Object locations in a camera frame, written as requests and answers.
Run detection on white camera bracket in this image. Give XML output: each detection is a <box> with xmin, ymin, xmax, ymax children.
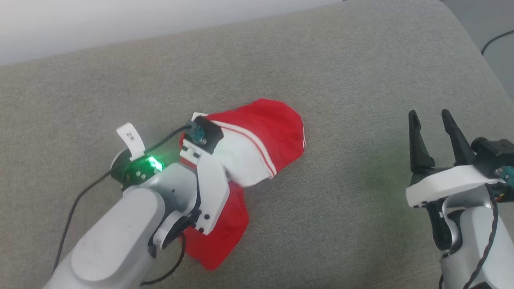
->
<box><xmin>179</xmin><ymin>112</ymin><xmax>230</xmax><ymax>235</ymax></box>
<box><xmin>406</xmin><ymin>165</ymin><xmax>506</xmax><ymax>208</ymax></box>

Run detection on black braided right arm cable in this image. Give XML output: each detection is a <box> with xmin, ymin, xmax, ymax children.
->
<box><xmin>462</xmin><ymin>183</ymin><xmax>500</xmax><ymax>289</ymax></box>

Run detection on black cable on floor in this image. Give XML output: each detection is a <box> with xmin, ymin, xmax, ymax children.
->
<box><xmin>481</xmin><ymin>30</ymin><xmax>514</xmax><ymax>55</ymax></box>

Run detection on red basketball jersey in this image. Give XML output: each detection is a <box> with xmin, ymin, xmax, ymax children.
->
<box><xmin>179</xmin><ymin>98</ymin><xmax>306</xmax><ymax>271</ymax></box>

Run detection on left white camera bracket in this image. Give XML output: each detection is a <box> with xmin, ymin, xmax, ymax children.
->
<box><xmin>179</xmin><ymin>112</ymin><xmax>230</xmax><ymax>235</ymax></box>

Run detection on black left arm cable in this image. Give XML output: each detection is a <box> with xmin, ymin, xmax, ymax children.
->
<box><xmin>141</xmin><ymin>233</ymin><xmax>186</xmax><ymax>286</ymax></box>

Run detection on white paper label tag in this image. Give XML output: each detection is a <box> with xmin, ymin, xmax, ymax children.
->
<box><xmin>116</xmin><ymin>122</ymin><xmax>146</xmax><ymax>161</ymax></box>

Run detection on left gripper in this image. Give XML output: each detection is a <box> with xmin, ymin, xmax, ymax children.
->
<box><xmin>110</xmin><ymin>149</ymin><xmax>201</xmax><ymax>219</ymax></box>

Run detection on grey fabric sofa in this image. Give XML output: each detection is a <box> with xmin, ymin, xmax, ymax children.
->
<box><xmin>0</xmin><ymin>0</ymin><xmax>514</xmax><ymax>289</ymax></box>

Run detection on black left camera cable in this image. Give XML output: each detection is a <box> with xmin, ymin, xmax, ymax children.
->
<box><xmin>52</xmin><ymin>124</ymin><xmax>193</xmax><ymax>277</ymax></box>

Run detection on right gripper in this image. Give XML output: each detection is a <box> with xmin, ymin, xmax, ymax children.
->
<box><xmin>408</xmin><ymin>109</ymin><xmax>494</xmax><ymax>253</ymax></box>

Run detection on right white camera bracket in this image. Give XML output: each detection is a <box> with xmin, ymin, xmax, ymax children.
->
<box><xmin>406</xmin><ymin>165</ymin><xmax>506</xmax><ymax>208</ymax></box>

